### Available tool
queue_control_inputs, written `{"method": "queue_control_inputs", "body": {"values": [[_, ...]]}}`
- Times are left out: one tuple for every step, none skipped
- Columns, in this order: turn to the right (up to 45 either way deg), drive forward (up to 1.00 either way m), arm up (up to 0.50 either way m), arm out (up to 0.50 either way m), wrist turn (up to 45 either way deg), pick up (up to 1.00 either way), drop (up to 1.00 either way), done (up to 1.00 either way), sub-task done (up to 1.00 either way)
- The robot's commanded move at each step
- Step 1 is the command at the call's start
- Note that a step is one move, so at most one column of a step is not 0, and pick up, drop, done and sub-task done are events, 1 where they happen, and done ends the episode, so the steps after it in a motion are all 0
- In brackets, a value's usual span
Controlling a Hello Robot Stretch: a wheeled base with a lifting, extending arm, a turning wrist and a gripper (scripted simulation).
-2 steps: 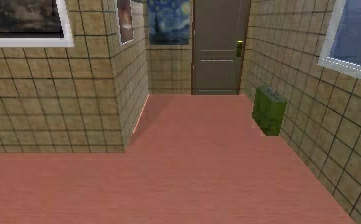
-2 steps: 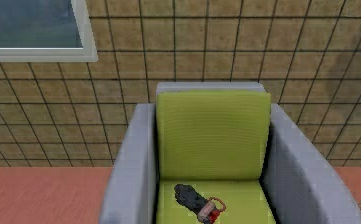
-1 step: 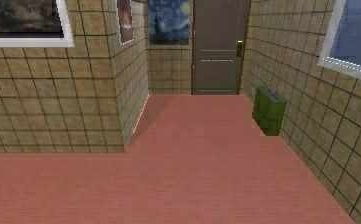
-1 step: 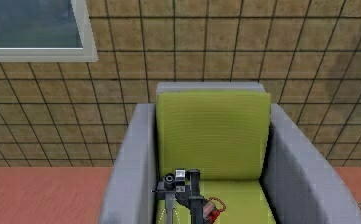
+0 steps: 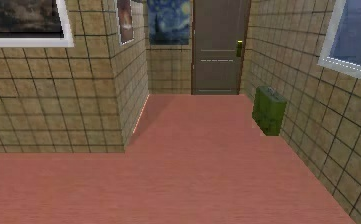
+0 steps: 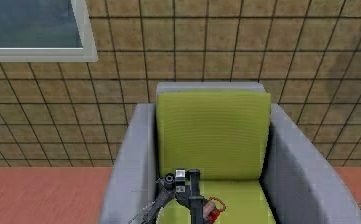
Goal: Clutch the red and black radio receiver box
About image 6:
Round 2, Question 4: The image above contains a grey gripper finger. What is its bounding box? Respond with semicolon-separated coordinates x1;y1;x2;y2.
142;196;173;224
127;202;157;224

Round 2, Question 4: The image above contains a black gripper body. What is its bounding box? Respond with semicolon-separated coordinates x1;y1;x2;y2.
155;172;178;202

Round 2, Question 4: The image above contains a white framed window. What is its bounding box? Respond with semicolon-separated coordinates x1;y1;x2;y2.
0;0;99;64

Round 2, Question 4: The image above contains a red and black radio box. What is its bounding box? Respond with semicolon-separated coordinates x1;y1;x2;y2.
202;196;228;224

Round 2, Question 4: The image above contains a grey armchair with green cushions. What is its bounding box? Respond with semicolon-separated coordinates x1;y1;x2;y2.
97;81;361;224

